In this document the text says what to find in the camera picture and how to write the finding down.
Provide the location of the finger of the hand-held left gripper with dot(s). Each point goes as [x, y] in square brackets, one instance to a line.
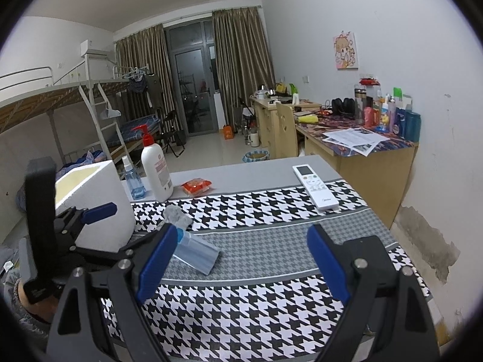
[99, 211]
[98, 255]

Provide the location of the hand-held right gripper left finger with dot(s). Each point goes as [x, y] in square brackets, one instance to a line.
[158, 260]

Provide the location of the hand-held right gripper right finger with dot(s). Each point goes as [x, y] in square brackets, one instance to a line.
[328, 264]

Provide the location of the white foam box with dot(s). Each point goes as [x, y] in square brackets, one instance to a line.
[109, 184]

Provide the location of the person's left forearm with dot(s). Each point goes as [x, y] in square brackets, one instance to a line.
[15, 301]

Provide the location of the blue spray bottle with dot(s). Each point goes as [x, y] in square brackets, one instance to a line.
[134, 186]

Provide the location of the grey crumpled cloth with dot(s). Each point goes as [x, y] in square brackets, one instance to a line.
[177, 215]

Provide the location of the houndstooth tablecloth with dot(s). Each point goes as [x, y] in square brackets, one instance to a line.
[264, 271]

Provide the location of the white lotion pump bottle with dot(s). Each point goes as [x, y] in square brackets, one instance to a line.
[156, 173]

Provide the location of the white remote control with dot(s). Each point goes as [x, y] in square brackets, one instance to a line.
[315, 186]

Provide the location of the red snack packet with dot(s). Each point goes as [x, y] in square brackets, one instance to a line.
[197, 187]

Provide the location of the white bunk bed ladder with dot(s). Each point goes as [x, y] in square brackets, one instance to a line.
[102, 120]

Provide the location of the wooden desk with patterned cover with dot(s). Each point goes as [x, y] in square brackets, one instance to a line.
[377, 181]

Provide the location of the white clothes hanger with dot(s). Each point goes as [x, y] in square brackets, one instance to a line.
[111, 113]

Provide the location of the bunk bed with plaid mattress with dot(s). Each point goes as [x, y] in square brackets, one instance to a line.
[145, 122]

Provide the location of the white metal bunk bed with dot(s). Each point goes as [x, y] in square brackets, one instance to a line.
[37, 98]

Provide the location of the black folding chair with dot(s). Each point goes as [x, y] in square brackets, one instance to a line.
[247, 115]
[171, 128]

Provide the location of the printed paper sheets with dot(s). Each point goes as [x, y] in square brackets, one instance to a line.
[356, 139]

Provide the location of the round floor basin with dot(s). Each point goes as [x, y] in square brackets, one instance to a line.
[256, 157]

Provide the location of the hanging dark clothes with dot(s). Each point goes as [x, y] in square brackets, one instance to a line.
[137, 85]

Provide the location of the wooden chair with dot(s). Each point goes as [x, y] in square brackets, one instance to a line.
[286, 128]

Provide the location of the white thermos jug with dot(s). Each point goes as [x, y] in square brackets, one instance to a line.
[255, 138]

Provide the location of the orange bag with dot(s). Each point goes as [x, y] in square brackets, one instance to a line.
[228, 132]

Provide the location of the yellow cloth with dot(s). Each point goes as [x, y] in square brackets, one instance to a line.
[308, 118]

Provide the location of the plain wooden desk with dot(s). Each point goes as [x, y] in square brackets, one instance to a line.
[266, 128]

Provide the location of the black headphones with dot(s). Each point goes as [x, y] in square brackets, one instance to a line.
[343, 106]

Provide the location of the row of toiletry bottles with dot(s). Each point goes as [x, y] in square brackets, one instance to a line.
[400, 120]

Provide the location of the brown curtain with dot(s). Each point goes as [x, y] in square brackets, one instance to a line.
[143, 56]
[241, 52]

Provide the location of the white air conditioner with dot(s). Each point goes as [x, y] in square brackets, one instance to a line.
[96, 47]

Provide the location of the glass balcony door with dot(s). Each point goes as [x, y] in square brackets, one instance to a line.
[192, 75]

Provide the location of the metal cooking pot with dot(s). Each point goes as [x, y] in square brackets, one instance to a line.
[262, 93]

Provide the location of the cartoon wall poster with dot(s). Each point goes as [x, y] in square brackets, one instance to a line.
[345, 51]

